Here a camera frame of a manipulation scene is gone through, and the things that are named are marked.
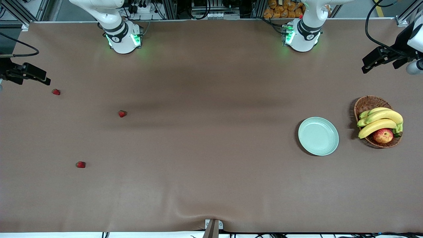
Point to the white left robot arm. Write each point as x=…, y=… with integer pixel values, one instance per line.
x=304, y=33

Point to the bag of orange buns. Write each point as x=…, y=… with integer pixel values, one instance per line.
x=281, y=10

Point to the brown wicker basket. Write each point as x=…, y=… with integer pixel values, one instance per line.
x=366, y=102

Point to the brown table cover mat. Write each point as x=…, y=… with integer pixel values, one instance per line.
x=211, y=82

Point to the small metal table bracket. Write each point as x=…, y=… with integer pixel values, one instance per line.
x=207, y=224

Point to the greenish yellow banana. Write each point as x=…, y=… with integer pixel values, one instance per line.
x=376, y=110

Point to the red yellow apple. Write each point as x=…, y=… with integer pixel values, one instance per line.
x=382, y=136

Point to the grey brown support post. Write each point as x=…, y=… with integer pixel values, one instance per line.
x=211, y=231

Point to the pale green plate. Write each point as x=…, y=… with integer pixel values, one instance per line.
x=318, y=136

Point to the aluminium frame strut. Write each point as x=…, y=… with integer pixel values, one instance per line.
x=170, y=8
x=16, y=13
x=404, y=16

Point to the white power strip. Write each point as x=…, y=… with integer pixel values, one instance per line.
x=143, y=9

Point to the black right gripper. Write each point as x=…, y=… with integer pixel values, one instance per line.
x=5, y=70

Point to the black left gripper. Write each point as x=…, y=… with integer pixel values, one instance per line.
x=400, y=45

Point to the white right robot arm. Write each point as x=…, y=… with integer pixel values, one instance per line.
x=120, y=36

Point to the white terminal block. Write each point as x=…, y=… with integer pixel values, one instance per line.
x=218, y=15

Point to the red strawberry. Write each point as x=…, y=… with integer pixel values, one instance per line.
x=56, y=92
x=122, y=113
x=80, y=164

